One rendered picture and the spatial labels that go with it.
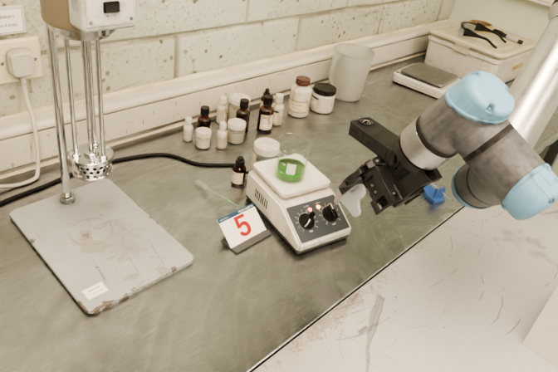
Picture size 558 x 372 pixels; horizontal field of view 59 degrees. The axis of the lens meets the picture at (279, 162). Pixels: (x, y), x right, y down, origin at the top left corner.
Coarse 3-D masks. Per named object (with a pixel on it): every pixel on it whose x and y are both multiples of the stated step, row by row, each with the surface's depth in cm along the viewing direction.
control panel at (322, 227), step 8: (312, 200) 97; (320, 200) 97; (328, 200) 98; (288, 208) 93; (296, 208) 94; (304, 208) 95; (312, 208) 96; (320, 208) 96; (336, 208) 98; (296, 216) 93; (320, 216) 96; (344, 216) 98; (296, 224) 93; (320, 224) 95; (328, 224) 95; (336, 224) 96; (344, 224) 97; (296, 232) 92; (304, 232) 92; (312, 232) 93; (320, 232) 94; (328, 232) 94; (304, 240) 92
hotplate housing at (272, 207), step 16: (256, 176) 100; (256, 192) 100; (272, 192) 96; (320, 192) 99; (272, 208) 96; (272, 224) 98; (288, 224) 92; (288, 240) 93; (320, 240) 93; (336, 240) 97
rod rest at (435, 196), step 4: (428, 184) 119; (424, 188) 117; (428, 188) 117; (432, 188) 117; (436, 188) 113; (444, 188) 113; (428, 192) 116; (432, 192) 116; (436, 192) 113; (440, 192) 113; (428, 196) 115; (432, 196) 114; (436, 196) 113; (440, 196) 114; (432, 200) 114; (436, 200) 113; (440, 200) 114
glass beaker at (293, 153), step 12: (288, 132) 97; (288, 144) 98; (300, 144) 98; (288, 156) 93; (300, 156) 93; (276, 168) 97; (288, 168) 94; (300, 168) 95; (288, 180) 96; (300, 180) 97
